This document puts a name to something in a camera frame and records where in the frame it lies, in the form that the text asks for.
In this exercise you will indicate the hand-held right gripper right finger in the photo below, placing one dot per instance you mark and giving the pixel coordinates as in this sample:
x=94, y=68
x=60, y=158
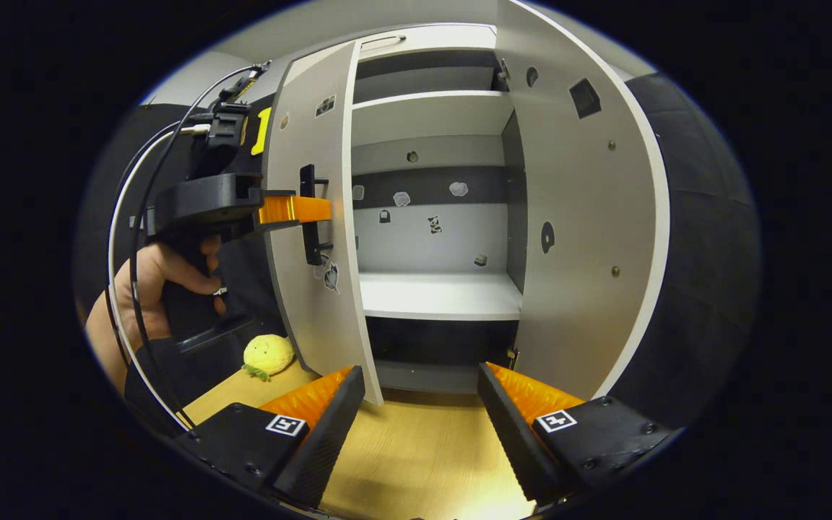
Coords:
x=513, y=433

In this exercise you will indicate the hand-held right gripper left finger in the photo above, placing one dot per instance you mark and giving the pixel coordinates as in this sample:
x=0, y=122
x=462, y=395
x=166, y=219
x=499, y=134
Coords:
x=329, y=433

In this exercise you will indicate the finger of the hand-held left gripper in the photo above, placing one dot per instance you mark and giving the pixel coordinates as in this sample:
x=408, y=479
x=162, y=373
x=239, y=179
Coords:
x=300, y=209

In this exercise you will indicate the beige shoe cabinet door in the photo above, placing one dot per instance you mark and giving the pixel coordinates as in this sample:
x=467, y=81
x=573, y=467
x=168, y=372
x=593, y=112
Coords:
x=589, y=217
x=308, y=303

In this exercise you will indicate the beige double-door shoe cabinet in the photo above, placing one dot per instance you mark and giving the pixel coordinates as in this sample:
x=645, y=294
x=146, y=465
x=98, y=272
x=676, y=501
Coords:
x=416, y=245

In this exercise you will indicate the white cabinet shelf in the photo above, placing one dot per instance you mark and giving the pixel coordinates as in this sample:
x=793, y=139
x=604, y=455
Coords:
x=430, y=115
x=438, y=296

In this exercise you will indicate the beige cabinet drawer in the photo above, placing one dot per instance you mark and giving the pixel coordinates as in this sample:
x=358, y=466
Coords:
x=452, y=37

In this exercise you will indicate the yellow plush toy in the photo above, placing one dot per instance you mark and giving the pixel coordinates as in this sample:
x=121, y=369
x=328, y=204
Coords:
x=269, y=354

